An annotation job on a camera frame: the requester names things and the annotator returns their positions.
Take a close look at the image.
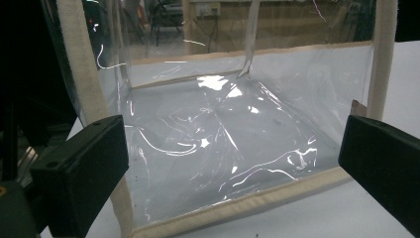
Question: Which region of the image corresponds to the wall power outlet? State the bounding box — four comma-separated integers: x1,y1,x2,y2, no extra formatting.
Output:
195,2,222,17

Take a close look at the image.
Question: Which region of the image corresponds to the dark chair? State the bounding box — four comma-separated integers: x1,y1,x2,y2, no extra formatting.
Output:
148,0,184,48

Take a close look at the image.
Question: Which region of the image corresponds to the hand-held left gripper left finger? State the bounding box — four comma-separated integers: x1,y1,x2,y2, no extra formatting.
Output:
30,114,130,238

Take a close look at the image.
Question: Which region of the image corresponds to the clear plastic bag beige trim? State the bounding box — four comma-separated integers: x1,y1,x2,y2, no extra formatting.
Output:
41,0,399,238

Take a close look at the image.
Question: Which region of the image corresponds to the black cable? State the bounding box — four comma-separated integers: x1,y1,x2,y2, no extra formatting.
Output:
208,15,220,55

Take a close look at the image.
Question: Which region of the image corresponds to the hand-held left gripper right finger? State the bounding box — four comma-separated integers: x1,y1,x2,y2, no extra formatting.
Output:
338,114,420,238

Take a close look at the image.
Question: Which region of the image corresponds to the wooden panel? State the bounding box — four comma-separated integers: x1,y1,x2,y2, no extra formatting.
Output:
182,0,377,56

